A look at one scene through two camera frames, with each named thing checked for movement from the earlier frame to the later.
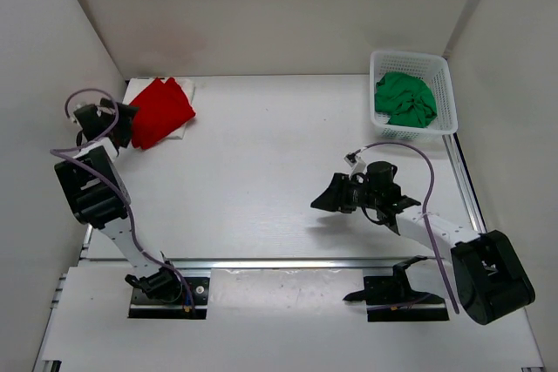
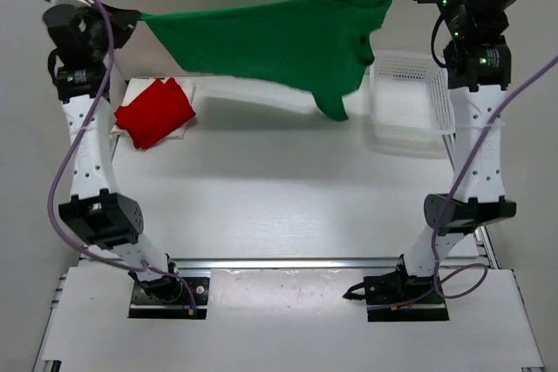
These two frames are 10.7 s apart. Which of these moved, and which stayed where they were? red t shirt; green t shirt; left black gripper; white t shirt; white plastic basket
Moved: green t shirt; left black gripper
Stayed: white plastic basket; white t shirt; red t shirt
